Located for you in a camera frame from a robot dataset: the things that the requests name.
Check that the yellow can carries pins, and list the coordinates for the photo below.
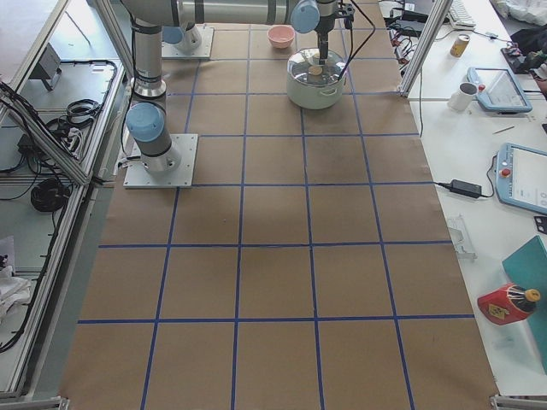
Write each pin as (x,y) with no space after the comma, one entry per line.
(460,44)

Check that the teach pendant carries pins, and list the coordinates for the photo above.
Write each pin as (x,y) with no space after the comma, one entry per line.
(500,92)
(521,177)

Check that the red bottle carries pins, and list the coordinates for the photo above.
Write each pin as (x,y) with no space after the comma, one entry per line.
(509,303)

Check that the upper teach pendant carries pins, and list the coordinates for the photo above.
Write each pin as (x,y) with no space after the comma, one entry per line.
(500,92)

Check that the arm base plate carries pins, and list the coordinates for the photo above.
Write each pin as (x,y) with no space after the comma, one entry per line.
(173,169)
(203,52)

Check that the pink bowl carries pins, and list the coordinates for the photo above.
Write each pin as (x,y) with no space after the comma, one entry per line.
(281,37)

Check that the glass pot lid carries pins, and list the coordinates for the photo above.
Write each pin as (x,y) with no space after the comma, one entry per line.
(306,67)

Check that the white keyboard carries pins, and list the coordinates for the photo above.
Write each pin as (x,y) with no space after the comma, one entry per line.
(458,16)

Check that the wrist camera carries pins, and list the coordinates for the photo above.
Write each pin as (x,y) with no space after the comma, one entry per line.
(345,12)

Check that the black power adapter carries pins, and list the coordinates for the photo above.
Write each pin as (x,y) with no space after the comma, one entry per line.
(463,188)

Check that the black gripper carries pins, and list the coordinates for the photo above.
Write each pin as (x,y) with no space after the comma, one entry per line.
(323,26)

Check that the clear plastic holder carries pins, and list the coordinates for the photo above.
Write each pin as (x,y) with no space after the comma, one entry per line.
(460,238)

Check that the white mug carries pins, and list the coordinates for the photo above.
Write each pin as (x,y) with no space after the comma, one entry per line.
(463,96)

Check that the lower teach pendant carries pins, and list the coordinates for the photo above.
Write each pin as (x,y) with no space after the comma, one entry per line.
(521,177)

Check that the grey metal box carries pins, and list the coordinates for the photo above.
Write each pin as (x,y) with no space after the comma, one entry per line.
(48,68)

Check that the pale green electric pot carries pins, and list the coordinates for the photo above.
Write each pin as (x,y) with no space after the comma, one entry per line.
(312,97)

